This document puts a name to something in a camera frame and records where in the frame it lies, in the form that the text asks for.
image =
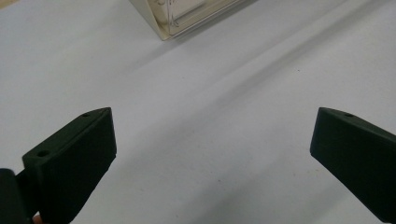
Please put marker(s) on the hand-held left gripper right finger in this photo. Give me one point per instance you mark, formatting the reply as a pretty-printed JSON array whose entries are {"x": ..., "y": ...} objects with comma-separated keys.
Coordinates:
[{"x": 358, "y": 155}]

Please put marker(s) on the wide clear drawer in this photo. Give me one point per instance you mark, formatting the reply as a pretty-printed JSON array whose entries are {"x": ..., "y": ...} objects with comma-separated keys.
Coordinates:
[{"x": 193, "y": 12}]

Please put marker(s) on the clear plastic drawer cabinet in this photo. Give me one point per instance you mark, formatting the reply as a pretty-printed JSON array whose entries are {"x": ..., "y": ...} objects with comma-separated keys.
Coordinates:
[{"x": 155, "y": 21}]

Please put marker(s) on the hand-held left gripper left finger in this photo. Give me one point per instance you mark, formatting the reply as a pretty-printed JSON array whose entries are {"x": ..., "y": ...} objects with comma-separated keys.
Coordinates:
[{"x": 74, "y": 161}]

